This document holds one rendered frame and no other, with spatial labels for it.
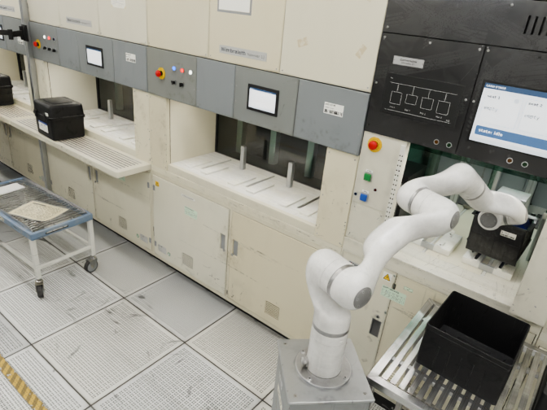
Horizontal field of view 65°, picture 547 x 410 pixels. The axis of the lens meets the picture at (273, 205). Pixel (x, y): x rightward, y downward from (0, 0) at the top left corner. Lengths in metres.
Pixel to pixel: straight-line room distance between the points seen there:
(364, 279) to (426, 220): 0.28
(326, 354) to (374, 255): 0.36
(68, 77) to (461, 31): 3.21
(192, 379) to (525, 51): 2.12
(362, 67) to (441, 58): 0.32
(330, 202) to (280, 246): 0.45
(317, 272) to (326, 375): 0.36
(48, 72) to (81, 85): 0.30
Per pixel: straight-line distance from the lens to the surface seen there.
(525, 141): 1.77
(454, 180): 1.52
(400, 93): 1.87
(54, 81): 4.12
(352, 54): 1.96
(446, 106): 1.81
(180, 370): 2.59
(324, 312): 1.39
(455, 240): 2.30
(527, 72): 1.74
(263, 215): 2.42
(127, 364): 2.65
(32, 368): 2.77
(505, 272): 2.15
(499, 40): 1.76
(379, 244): 1.35
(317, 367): 1.51
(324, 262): 1.33
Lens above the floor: 1.87
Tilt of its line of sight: 25 degrees down
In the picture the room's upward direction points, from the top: 6 degrees clockwise
